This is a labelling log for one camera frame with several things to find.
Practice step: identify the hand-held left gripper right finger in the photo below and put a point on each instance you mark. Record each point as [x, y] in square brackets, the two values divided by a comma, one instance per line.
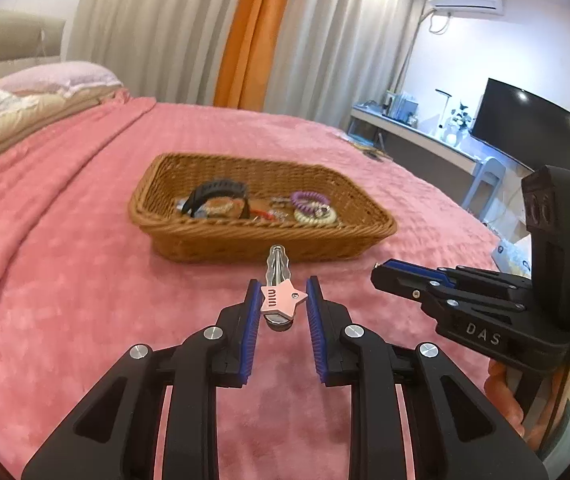
[315, 335]

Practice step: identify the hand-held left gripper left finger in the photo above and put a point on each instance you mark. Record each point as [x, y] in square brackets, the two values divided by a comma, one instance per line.
[249, 330]

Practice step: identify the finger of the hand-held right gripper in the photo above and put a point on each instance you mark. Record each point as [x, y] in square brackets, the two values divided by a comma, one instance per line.
[400, 285]
[415, 267]

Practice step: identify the silver hair clip pink star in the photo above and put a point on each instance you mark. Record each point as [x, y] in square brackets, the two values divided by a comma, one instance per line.
[277, 302]

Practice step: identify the brown wicker basket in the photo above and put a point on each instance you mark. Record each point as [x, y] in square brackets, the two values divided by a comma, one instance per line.
[265, 250]

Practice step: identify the black wristband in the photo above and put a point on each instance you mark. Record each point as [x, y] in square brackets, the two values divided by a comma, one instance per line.
[217, 190]

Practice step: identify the person's right hand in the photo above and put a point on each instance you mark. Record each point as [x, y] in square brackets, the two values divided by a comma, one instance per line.
[502, 390]

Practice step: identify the light blue chair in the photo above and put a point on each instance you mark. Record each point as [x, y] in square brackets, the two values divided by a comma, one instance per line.
[487, 175]

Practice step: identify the flat book with small items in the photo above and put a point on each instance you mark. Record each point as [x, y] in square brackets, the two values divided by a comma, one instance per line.
[365, 149]

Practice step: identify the black flat television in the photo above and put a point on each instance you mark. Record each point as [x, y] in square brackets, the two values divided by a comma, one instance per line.
[530, 125]

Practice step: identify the white vase with flowers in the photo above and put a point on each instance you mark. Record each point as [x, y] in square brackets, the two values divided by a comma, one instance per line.
[457, 122]

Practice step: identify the books and frames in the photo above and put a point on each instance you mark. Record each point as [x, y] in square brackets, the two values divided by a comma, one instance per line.
[405, 107]

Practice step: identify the white desk lamp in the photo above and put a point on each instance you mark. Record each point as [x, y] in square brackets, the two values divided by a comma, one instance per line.
[446, 110]

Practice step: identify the beige curtain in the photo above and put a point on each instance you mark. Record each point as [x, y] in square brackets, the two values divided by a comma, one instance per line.
[340, 45]
[155, 25]

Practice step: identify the orange curtain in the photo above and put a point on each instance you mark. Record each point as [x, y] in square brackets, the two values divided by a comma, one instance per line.
[250, 40]

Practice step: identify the beige quilt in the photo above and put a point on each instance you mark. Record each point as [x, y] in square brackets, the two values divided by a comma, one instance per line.
[25, 120]

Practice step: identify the lilac pillow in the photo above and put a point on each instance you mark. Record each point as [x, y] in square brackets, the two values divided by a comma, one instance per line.
[60, 76]

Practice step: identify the beige padded headboard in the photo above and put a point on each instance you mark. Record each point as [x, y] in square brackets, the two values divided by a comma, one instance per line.
[10, 35]

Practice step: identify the white wall desk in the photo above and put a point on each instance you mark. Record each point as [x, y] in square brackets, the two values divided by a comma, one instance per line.
[415, 135]

